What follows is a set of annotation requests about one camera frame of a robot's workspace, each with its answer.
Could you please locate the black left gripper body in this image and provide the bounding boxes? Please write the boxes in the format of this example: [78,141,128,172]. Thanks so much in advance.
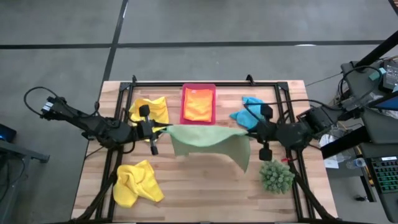
[136,116,158,146]

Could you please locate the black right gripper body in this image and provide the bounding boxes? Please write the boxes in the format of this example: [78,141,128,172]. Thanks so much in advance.
[255,119,282,144]

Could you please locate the yellow microfiber towel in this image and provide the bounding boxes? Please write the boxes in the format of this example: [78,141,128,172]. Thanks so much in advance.
[129,96,170,142]
[112,160,165,208]

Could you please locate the orange microfiber towel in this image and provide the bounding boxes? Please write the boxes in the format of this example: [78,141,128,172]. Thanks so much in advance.
[183,88,215,123]

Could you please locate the green microfiber towel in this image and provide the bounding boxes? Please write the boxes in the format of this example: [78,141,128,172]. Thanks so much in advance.
[161,124,251,173]

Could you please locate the blue microfiber towel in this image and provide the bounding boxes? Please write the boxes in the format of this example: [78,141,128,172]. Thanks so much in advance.
[229,96,268,131]

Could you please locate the green artificial plant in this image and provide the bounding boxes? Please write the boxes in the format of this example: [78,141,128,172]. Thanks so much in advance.
[259,159,295,195]

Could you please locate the pink translucent plastic bin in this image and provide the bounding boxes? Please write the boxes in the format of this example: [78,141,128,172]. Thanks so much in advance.
[179,83,217,126]

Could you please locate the white crumpled paper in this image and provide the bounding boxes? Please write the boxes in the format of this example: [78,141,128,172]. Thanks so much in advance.
[318,133,340,170]

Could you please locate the clear plastic bottle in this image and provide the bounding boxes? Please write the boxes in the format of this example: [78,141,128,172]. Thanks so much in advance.
[345,157,368,170]

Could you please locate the small teal box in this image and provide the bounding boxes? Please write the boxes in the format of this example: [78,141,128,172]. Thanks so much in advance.
[369,67,387,82]

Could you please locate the grey side desk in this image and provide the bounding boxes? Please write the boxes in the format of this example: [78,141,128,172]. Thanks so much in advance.
[320,60,398,223]

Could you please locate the tablet with blue screen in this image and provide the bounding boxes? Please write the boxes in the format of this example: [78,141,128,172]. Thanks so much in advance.
[366,92,398,113]

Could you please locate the backlit computer keyboard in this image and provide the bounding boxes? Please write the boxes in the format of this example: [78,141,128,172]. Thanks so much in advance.
[369,155,398,194]

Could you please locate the dark side table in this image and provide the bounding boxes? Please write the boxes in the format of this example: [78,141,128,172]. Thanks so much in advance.
[0,138,50,224]

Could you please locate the black electronic device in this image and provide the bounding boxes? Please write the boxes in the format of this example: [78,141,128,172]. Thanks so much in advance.
[381,58,398,93]

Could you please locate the black diagonal pole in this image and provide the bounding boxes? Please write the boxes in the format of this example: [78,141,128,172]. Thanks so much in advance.
[354,30,398,73]

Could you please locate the blue-lit black device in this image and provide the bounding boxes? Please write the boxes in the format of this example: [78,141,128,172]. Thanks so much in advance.
[0,123,17,144]

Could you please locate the black aluminium table frame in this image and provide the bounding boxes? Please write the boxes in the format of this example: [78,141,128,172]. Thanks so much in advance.
[70,74,341,224]

